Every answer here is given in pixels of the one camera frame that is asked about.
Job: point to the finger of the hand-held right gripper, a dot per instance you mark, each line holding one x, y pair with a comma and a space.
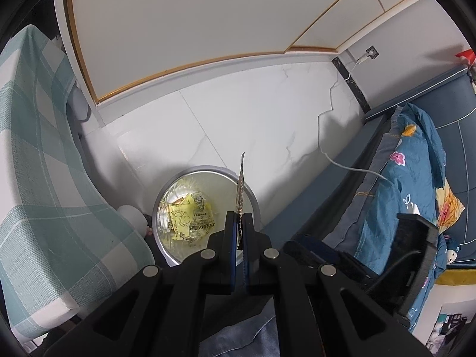
301, 253

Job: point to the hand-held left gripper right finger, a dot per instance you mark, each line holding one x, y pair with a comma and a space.
248, 256

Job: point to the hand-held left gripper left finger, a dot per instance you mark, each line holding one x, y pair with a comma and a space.
232, 253

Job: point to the yellow snack wrapper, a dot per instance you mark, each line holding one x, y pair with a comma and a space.
189, 215

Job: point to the brown foil wrapper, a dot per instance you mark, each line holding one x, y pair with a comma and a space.
241, 189

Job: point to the grey round trash bin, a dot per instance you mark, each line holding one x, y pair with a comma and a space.
223, 178

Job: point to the blue plush toy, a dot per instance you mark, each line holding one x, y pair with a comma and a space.
453, 251

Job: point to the person's leg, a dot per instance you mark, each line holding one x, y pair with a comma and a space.
238, 334

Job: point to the blue floral duvet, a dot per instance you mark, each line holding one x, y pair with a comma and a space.
409, 163

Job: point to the green plaid cushion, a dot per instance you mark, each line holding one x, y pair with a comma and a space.
55, 193

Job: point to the red object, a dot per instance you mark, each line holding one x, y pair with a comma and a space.
466, 56

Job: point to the white wardrobe with gold trim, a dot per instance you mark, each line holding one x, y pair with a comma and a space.
204, 18

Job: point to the wall socket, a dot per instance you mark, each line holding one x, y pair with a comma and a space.
373, 52

